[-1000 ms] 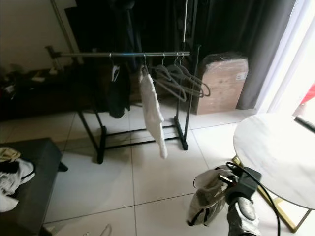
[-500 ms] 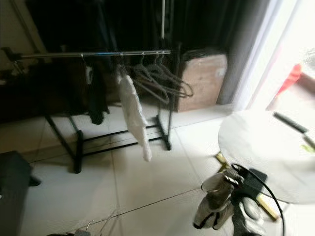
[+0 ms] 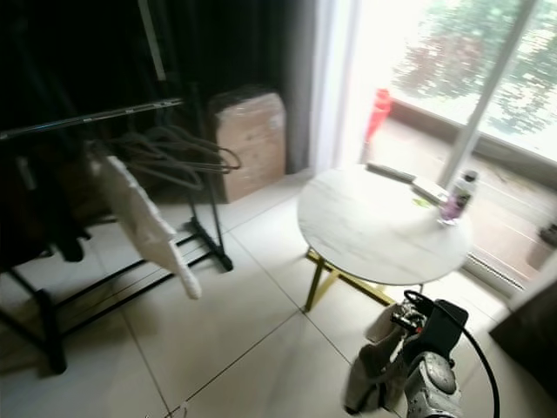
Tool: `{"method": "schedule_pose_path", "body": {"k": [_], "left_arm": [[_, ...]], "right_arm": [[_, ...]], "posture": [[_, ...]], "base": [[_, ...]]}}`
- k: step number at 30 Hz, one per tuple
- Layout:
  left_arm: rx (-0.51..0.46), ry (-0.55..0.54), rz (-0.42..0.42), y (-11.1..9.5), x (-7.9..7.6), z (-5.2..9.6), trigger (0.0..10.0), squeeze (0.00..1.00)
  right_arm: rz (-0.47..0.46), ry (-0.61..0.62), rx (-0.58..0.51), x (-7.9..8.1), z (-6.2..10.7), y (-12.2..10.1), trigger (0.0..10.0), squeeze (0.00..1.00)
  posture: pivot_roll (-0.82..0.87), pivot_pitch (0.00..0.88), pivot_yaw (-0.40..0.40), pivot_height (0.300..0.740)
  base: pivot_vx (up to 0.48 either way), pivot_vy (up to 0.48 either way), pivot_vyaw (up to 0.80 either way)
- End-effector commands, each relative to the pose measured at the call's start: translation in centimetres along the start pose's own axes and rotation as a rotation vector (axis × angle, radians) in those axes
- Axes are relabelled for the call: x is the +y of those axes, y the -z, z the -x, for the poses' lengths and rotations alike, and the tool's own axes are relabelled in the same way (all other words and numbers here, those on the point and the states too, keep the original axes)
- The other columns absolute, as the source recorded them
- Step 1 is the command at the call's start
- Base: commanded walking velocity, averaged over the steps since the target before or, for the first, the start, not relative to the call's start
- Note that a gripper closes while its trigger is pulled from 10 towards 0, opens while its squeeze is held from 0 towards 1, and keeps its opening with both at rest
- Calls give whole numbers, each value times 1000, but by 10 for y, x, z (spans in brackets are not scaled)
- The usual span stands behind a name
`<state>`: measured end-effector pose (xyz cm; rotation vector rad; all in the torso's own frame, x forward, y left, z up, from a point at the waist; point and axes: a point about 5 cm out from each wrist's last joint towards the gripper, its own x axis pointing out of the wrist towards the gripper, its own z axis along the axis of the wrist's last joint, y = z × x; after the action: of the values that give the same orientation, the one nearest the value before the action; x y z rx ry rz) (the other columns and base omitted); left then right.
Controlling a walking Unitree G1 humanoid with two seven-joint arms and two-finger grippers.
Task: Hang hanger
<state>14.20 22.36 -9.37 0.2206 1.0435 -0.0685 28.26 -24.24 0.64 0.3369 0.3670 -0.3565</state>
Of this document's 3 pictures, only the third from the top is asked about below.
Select round marble table gold legs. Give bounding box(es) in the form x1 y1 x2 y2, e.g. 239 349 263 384
298 164 473 314

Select dark grey sofa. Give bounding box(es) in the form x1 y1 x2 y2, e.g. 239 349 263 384
492 296 557 375

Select clear bottle purple label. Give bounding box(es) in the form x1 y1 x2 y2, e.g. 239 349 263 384
440 170 480 226

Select white flat box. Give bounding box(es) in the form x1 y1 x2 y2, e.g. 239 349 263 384
411 177 449 203

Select black remote control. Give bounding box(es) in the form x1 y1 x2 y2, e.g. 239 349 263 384
366 161 417 184

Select red plastic container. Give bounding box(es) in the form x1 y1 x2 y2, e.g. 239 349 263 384
366 87 393 140

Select brown cardboard box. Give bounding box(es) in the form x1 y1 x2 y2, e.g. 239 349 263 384
213 87 288 204

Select grey curtain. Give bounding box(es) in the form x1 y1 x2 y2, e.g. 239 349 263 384
283 0 345 175

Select long white garment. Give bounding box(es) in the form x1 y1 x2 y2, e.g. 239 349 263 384
91 144 203 301

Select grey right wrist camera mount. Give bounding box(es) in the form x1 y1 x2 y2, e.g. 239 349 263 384
422 299 471 362

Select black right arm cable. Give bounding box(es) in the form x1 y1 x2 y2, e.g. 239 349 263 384
402 289 501 418

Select grey sliding door frame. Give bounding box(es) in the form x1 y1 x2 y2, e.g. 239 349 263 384
435 0 545 188

